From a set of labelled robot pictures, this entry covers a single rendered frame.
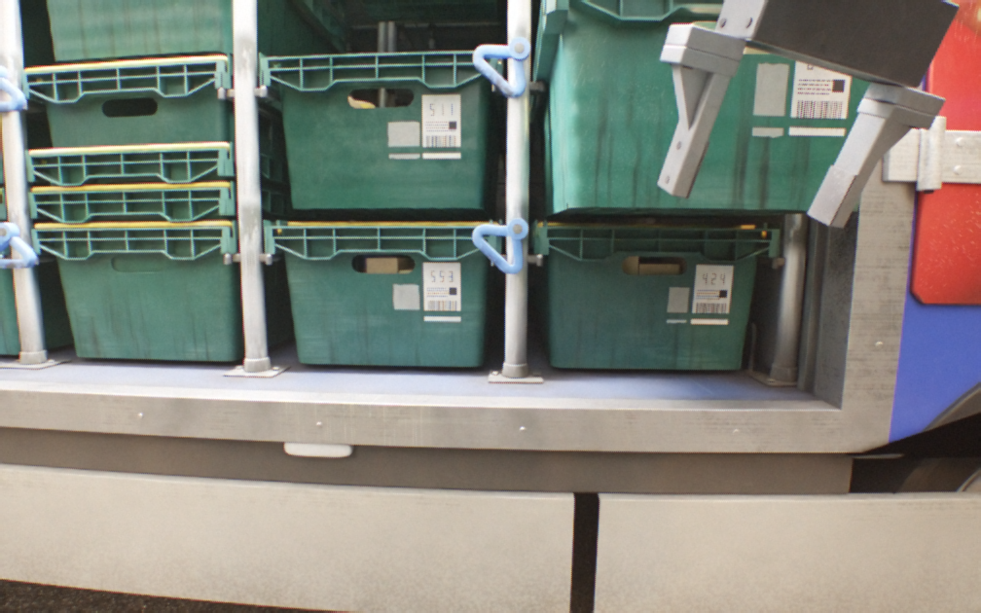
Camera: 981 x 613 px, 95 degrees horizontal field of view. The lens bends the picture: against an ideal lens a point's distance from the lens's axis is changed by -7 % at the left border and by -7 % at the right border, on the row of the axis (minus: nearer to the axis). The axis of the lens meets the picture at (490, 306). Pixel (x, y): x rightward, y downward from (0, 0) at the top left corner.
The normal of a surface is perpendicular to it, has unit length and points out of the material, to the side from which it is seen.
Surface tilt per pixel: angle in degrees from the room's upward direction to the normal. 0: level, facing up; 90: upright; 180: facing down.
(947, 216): 90
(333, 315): 97
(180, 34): 92
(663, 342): 97
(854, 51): 113
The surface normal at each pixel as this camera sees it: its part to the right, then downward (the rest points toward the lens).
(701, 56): 0.09, 0.51
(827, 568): -0.05, 0.12
